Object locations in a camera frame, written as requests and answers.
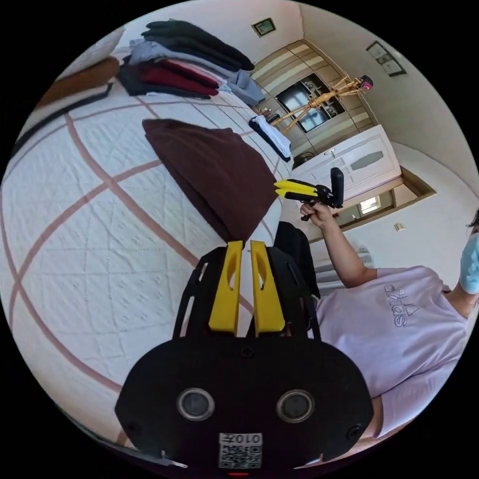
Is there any brown pillow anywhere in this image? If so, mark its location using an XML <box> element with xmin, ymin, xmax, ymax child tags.
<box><xmin>37</xmin><ymin>56</ymin><xmax>120</xmax><ymax>109</ymax></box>

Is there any white pillow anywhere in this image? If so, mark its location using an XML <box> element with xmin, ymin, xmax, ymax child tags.
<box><xmin>65</xmin><ymin>26</ymin><xmax>128</xmax><ymax>75</ymax></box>

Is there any window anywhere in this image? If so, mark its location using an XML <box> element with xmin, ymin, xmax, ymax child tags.
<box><xmin>336</xmin><ymin>189</ymin><xmax>397</xmax><ymax>225</ymax></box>

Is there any bed with white quilt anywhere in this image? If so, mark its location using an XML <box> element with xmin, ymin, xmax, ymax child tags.
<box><xmin>0</xmin><ymin>80</ymin><xmax>296</xmax><ymax>450</ymax></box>

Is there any person's right hand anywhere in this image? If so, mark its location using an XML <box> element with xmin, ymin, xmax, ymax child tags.
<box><xmin>300</xmin><ymin>202</ymin><xmax>340</xmax><ymax>230</ymax></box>

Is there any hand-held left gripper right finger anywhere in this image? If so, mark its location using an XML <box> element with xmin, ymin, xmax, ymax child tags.
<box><xmin>249</xmin><ymin>239</ymin><xmax>286</xmax><ymax>337</ymax></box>

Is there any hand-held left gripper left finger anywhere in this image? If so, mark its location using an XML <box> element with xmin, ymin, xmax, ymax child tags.
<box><xmin>208</xmin><ymin>240</ymin><xmax>244</xmax><ymax>335</ymax></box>

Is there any brown short sleeve shirt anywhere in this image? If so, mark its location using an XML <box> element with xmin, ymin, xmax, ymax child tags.
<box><xmin>142</xmin><ymin>118</ymin><xmax>280</xmax><ymax>242</ymax></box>

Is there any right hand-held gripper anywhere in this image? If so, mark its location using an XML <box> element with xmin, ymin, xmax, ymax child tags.
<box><xmin>273</xmin><ymin>179</ymin><xmax>336</xmax><ymax>222</ymax></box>

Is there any dark picture frame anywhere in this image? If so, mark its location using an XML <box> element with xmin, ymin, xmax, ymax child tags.
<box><xmin>366</xmin><ymin>40</ymin><xmax>408</xmax><ymax>78</ymax></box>

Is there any white radiator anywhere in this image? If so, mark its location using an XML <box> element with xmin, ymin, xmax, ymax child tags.
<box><xmin>314</xmin><ymin>245</ymin><xmax>377</xmax><ymax>296</ymax></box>

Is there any black and white folded garment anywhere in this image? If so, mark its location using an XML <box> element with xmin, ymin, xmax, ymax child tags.
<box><xmin>248</xmin><ymin>115</ymin><xmax>292</xmax><ymax>163</ymax></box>

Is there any wooden coat rack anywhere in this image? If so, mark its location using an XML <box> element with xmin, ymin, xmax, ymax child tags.
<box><xmin>267</xmin><ymin>74</ymin><xmax>375</xmax><ymax>135</ymax></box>

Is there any white door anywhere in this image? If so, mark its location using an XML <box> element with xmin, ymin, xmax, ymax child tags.
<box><xmin>291</xmin><ymin>124</ymin><xmax>403</xmax><ymax>203</ymax></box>

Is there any green picture frame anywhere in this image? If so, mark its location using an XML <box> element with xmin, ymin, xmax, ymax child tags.
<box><xmin>251</xmin><ymin>17</ymin><xmax>277</xmax><ymax>37</ymax></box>

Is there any pile of clothes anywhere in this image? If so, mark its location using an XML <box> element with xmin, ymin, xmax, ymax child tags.
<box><xmin>118</xmin><ymin>19</ymin><xmax>267</xmax><ymax>105</ymax></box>

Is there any person's body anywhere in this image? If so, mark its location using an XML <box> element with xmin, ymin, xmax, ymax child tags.
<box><xmin>314</xmin><ymin>209</ymin><xmax>479</xmax><ymax>442</ymax></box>

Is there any cupboard with television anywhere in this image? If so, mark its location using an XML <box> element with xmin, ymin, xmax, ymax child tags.
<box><xmin>248</xmin><ymin>39</ymin><xmax>379</xmax><ymax>158</ymax></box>

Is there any person's right forearm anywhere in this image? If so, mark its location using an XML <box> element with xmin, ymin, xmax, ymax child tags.
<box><xmin>321</xmin><ymin>224</ymin><xmax>378</xmax><ymax>289</ymax></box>

